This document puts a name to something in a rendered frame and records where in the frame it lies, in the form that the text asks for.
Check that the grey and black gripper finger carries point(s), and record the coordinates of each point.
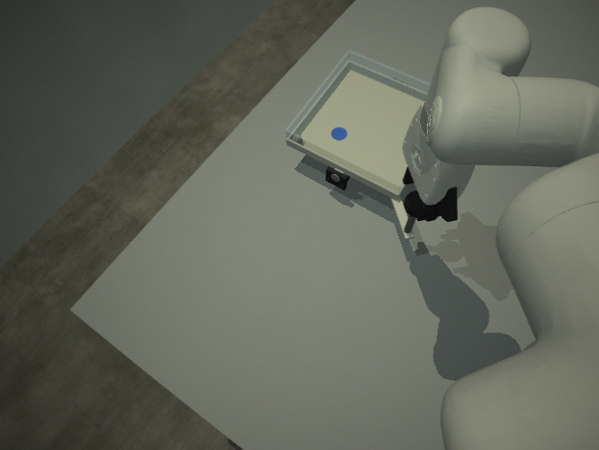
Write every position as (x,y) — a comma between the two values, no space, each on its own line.
(407,179)
(447,208)

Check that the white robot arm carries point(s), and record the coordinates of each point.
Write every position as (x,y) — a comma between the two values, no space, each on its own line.
(547,396)

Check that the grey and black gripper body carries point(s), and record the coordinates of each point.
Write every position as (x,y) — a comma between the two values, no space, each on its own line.
(432,177)

